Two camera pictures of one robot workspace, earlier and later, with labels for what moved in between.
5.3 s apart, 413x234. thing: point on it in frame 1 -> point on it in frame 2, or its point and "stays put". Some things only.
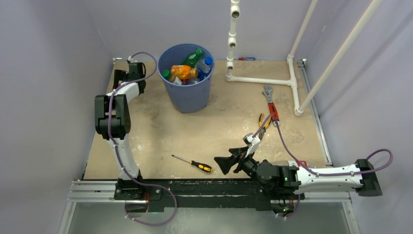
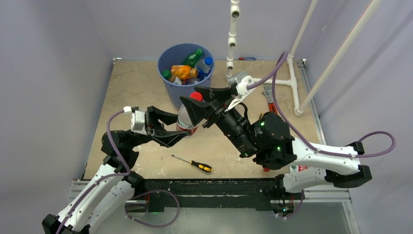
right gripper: [225, 163] -> [198, 110]
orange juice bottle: [183, 72] stays put
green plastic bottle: [191, 59] stays put
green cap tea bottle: [167, 74] stays put
